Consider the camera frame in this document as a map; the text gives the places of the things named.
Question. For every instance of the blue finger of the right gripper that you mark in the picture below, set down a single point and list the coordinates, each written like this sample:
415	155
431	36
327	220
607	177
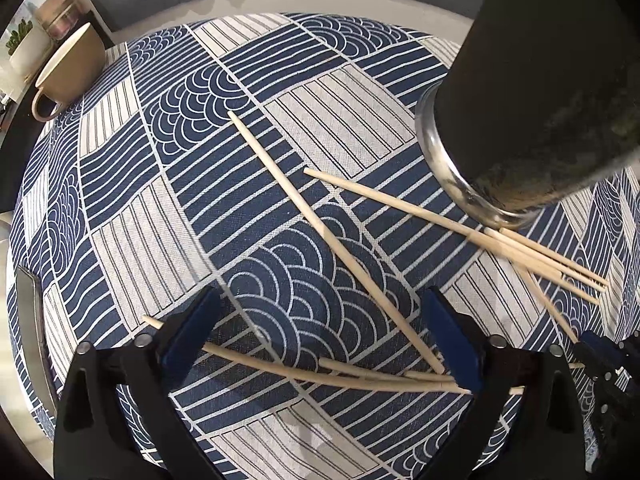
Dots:
599	354

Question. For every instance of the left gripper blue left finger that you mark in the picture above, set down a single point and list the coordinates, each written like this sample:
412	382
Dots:
183	336

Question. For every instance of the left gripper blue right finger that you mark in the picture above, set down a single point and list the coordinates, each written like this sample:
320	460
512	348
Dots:
459	339

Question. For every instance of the wooden chopstick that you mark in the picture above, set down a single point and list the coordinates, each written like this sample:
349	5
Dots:
357	383
530	259
357	371
338	248
434	377
554	312
476	237
546	254

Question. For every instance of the black smartphone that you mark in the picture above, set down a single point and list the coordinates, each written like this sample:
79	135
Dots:
30	316

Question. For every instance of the blue white patterned tablecloth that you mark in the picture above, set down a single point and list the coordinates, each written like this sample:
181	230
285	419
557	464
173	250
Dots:
143	191

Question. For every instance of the black cylindrical utensil holder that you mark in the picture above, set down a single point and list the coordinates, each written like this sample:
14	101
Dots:
541	101

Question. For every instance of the beige ceramic mug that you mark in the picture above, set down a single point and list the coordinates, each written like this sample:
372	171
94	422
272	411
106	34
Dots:
71	71

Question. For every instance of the white pot with green plant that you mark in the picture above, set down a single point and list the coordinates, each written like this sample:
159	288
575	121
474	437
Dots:
27	45

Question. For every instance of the pink candle jar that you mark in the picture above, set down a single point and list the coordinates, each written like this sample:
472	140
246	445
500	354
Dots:
59	18

